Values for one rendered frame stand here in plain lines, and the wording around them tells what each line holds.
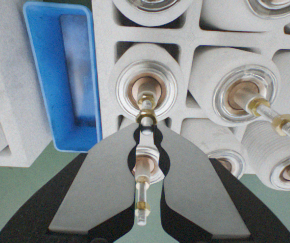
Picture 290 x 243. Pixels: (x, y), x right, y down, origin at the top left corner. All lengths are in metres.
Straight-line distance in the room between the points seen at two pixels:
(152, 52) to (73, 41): 0.30
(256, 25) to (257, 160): 0.21
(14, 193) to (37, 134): 0.45
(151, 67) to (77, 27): 0.30
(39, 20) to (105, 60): 0.17
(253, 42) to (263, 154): 0.17
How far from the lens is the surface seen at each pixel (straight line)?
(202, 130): 0.30
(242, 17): 0.23
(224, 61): 0.23
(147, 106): 0.16
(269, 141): 0.35
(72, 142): 0.48
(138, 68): 0.21
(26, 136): 0.42
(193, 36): 0.28
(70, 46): 0.49
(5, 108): 0.38
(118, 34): 0.28
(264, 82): 0.25
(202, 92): 0.24
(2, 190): 0.88
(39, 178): 0.76
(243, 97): 0.23
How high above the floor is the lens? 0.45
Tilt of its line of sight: 62 degrees down
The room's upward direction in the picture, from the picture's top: 180 degrees counter-clockwise
